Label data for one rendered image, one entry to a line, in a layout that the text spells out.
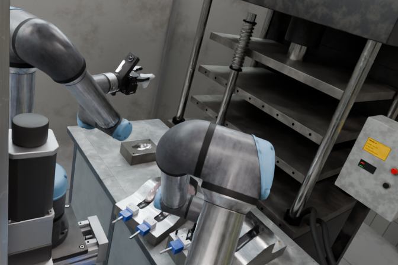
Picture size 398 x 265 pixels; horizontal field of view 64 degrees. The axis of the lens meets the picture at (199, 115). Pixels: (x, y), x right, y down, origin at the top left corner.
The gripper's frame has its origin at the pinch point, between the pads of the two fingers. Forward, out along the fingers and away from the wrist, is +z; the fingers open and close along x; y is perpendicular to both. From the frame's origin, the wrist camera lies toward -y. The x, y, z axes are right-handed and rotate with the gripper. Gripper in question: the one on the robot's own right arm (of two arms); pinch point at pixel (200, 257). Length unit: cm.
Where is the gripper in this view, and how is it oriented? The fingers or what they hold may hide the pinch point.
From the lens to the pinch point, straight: 130.6
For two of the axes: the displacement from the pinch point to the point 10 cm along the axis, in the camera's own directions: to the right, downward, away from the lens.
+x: 5.9, 4.5, -6.7
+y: -7.7, 0.6, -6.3
